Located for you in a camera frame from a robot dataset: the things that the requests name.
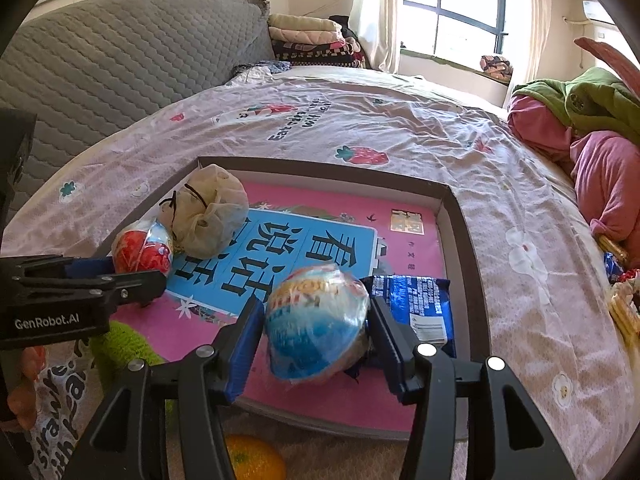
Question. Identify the blue cookie packet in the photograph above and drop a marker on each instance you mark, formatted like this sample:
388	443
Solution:
415	300

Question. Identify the yellow snack packet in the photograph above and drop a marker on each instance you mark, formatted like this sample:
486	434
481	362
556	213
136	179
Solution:
612	246

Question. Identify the dark shallow cardboard box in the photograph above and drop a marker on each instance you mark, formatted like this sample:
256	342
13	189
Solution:
472	285

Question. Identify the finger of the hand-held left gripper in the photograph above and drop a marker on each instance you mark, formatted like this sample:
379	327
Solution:
135	287
90	267

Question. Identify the dark checkered folded blanket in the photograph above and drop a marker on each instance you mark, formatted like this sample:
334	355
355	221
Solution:
315	55

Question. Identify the cream curtain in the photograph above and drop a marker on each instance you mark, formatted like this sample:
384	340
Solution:
375	10
532	10

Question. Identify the pink plush cushion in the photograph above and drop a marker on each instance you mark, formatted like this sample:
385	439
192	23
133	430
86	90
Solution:
610	57

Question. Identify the cream folded blanket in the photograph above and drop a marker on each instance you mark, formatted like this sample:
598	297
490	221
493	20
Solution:
305	22

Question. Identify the dark floral cloth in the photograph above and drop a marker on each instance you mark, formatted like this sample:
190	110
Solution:
260	67

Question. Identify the white air conditioner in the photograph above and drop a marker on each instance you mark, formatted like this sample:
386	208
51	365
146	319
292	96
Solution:
600	12

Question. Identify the grey quilted headboard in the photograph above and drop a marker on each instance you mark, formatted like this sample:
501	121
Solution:
125	60

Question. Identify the blue round snack packet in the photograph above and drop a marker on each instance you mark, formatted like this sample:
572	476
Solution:
315	330

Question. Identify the pink and blue book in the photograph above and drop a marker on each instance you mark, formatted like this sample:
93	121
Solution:
410	255

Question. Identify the floral bag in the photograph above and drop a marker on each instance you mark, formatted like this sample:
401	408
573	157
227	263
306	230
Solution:
495	66

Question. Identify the red round snack packet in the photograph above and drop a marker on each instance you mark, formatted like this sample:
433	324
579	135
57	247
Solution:
142	255

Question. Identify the orange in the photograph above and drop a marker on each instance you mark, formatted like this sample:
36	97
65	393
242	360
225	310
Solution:
255	460

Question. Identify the beige cloth pouch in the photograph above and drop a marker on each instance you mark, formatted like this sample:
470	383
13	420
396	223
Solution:
215	220

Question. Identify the person's left hand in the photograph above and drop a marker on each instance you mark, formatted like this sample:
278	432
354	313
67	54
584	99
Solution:
27	385

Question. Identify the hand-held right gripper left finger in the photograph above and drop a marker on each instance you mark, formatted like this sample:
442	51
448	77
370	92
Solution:
245	355

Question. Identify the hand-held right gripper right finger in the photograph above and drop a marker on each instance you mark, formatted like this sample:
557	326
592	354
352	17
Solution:
385	350

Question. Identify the small blue snack packet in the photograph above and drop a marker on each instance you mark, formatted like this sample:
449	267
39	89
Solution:
612	266

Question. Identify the green blanket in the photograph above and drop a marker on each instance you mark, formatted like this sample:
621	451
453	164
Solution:
590	95

